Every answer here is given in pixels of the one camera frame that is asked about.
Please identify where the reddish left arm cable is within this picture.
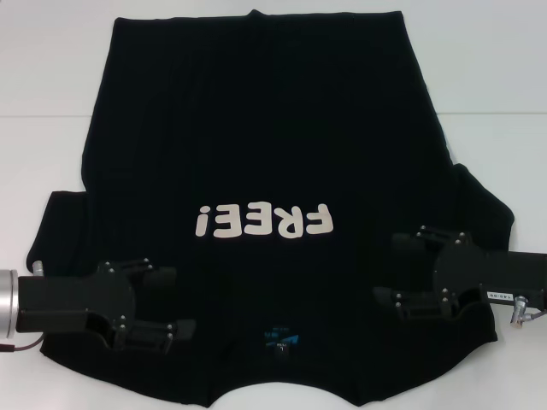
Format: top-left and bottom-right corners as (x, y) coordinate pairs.
(0, 338), (44, 354)

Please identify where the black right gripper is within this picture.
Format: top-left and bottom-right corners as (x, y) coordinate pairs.
(372, 225), (547, 322)

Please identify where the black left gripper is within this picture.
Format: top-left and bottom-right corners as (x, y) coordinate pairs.
(17, 257), (198, 354)

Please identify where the black shirt with FREE print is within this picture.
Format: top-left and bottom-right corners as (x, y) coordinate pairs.
(24, 9), (516, 410)

